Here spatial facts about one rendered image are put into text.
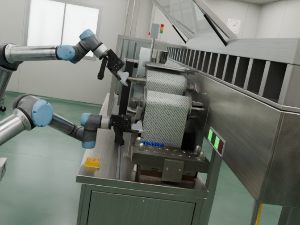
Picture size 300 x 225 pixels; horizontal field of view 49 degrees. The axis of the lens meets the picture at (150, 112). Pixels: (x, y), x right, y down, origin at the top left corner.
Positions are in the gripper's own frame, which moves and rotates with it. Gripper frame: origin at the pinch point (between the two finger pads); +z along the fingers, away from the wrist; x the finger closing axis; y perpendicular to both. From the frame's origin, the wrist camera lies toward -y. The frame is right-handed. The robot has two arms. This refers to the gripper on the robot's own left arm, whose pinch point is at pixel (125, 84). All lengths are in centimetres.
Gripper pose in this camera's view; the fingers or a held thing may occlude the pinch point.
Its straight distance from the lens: 180.7
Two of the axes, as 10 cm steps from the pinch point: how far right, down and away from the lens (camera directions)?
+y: 7.6, -6.5, -1.1
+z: 6.5, 7.3, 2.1
